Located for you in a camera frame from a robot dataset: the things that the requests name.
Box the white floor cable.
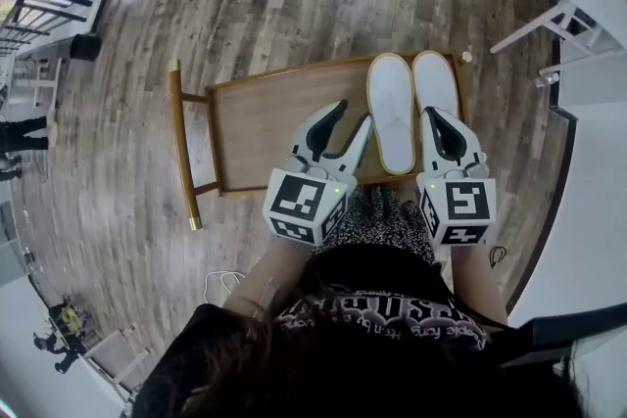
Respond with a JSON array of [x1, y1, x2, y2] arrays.
[[202, 268, 247, 305]]

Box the black flat device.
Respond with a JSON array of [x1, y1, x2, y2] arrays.
[[498, 302, 627, 369]]

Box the white desk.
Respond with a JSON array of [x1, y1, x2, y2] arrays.
[[76, 321, 151, 403], [13, 57, 64, 110]]

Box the wooden cart with gold frame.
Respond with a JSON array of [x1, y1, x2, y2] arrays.
[[167, 47, 474, 232]]

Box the white slipper with tan edge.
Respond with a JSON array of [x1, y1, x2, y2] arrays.
[[410, 49, 462, 144], [365, 52, 417, 176]]

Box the person's black printed shirt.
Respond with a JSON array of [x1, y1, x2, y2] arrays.
[[131, 242, 510, 418]]

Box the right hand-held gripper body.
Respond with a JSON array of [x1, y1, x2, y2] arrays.
[[414, 160, 498, 248]]

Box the person's right forearm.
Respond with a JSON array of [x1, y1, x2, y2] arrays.
[[446, 242, 509, 327]]

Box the person's left forearm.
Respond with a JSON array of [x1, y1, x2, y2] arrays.
[[222, 233, 311, 315]]

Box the person's spotted trousers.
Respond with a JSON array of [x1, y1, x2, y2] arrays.
[[313, 184, 440, 266]]

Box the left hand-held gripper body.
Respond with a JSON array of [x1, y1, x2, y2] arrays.
[[262, 151, 359, 247]]

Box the black trash bin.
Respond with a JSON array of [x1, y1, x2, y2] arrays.
[[70, 32, 103, 62]]

